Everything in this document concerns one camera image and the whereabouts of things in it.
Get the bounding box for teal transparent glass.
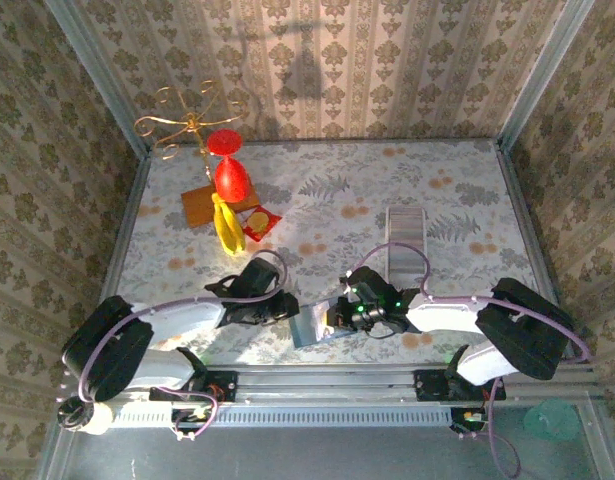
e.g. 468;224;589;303
522;399;582;443

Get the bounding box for red packet with yellow circle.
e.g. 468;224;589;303
239;203;283;244

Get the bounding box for yellow banana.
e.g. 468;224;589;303
210;192;247;256

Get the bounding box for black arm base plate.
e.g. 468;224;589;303
186;369;239;403
414;368;507;402

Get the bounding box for red wine glass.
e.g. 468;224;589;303
206;128;251;204

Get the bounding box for metal table edge rail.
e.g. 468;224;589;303
495;142;563;296
94;152;153;311

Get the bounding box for white slotted cable duct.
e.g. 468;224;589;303
109;403;452;429

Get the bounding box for gold wire hanger stand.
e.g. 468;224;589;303
133;79;251;181

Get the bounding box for brown wooden board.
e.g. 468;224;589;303
180;182;262;230

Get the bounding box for metal frame post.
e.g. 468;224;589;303
495;0;598;151
43;0;153;159

